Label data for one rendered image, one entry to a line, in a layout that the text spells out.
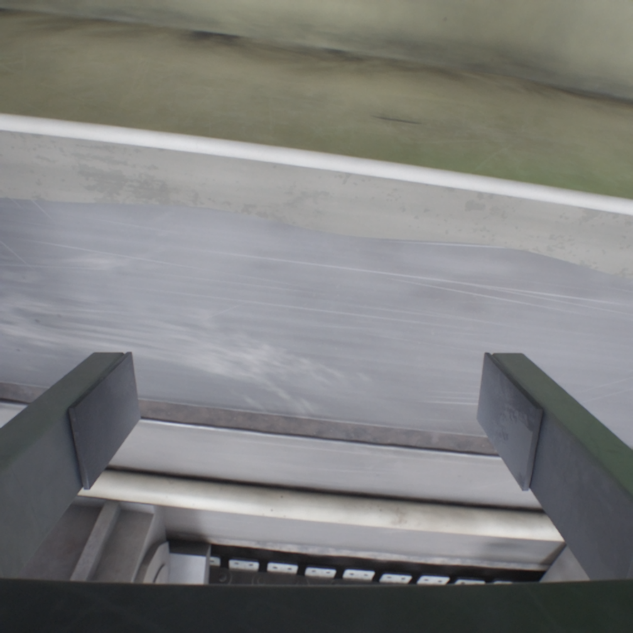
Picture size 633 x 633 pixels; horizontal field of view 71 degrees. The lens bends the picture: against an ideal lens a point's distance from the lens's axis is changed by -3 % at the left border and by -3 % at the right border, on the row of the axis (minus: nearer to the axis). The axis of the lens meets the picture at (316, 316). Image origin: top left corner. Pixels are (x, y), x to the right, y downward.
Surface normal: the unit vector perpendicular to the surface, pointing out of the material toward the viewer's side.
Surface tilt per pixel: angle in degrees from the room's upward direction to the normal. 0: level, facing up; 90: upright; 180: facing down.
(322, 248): 0
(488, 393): 88
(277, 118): 91
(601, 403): 0
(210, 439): 0
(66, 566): 100
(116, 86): 92
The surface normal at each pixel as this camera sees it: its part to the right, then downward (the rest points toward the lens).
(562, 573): -0.99, -0.12
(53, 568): 0.13, -0.84
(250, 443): -0.04, 0.66
